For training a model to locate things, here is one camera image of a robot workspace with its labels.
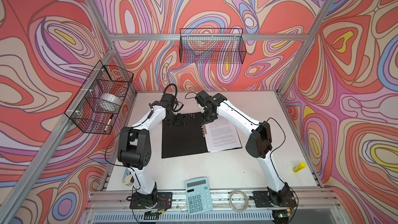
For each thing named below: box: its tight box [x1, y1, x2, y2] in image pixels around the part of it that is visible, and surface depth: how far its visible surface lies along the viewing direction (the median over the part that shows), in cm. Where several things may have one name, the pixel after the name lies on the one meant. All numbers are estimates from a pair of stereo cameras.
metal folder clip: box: [202, 124, 208, 138], surface depth 100 cm
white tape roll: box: [99, 92, 123, 106], surface depth 75 cm
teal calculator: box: [184, 177, 213, 216], surface depth 75 cm
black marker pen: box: [104, 114, 115, 132], surface depth 74 cm
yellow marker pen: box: [292, 162, 307, 174], surface depth 79 cm
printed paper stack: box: [203, 114, 243, 153], surface depth 95 cm
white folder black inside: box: [161, 112, 210, 159], surface depth 95 cm
